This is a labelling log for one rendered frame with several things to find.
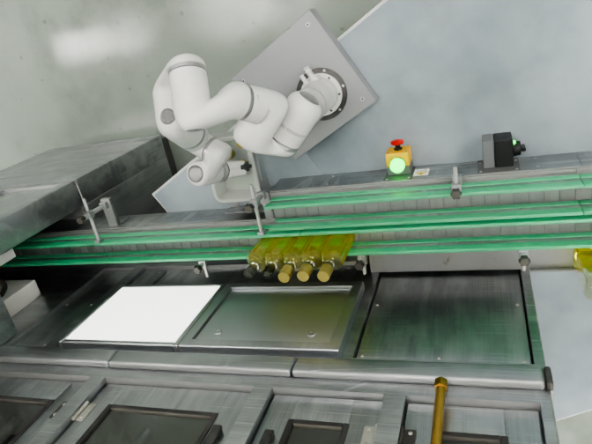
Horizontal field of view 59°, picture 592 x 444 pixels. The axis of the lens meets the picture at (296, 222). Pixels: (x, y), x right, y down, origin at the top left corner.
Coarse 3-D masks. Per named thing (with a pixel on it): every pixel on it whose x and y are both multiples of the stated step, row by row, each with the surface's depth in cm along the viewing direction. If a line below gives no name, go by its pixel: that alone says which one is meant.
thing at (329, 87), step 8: (312, 72) 153; (304, 80) 154; (312, 80) 152; (320, 80) 152; (328, 80) 155; (336, 80) 154; (320, 88) 144; (328, 88) 149; (336, 88) 155; (328, 96) 146; (336, 96) 155; (328, 104) 145; (336, 104) 157; (328, 112) 158
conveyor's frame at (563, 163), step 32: (544, 160) 147; (576, 160) 142; (288, 192) 167; (320, 192) 164; (64, 224) 211; (96, 224) 204; (128, 224) 196; (160, 224) 189; (192, 224) 184; (224, 224) 179; (256, 224) 175
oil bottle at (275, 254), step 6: (276, 240) 163; (282, 240) 163; (288, 240) 162; (276, 246) 160; (282, 246) 159; (288, 246) 160; (270, 252) 156; (276, 252) 156; (282, 252) 155; (264, 258) 156; (270, 258) 154; (276, 258) 154; (282, 258) 155; (282, 264) 155; (276, 270) 155
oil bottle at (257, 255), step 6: (264, 240) 165; (270, 240) 165; (258, 246) 163; (264, 246) 162; (270, 246) 162; (252, 252) 159; (258, 252) 158; (264, 252) 158; (252, 258) 156; (258, 258) 156; (258, 264) 156; (264, 264) 157; (258, 270) 157
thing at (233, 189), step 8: (232, 144) 178; (240, 152) 178; (248, 152) 170; (232, 160) 181; (248, 160) 179; (240, 176) 182; (248, 176) 181; (256, 176) 173; (216, 184) 180; (224, 184) 184; (232, 184) 185; (240, 184) 184; (248, 184) 183; (256, 184) 173; (216, 192) 180; (224, 192) 184; (232, 192) 184; (240, 192) 182; (248, 192) 181; (256, 192) 179; (224, 200) 180; (232, 200) 179; (240, 200) 178; (248, 200) 177
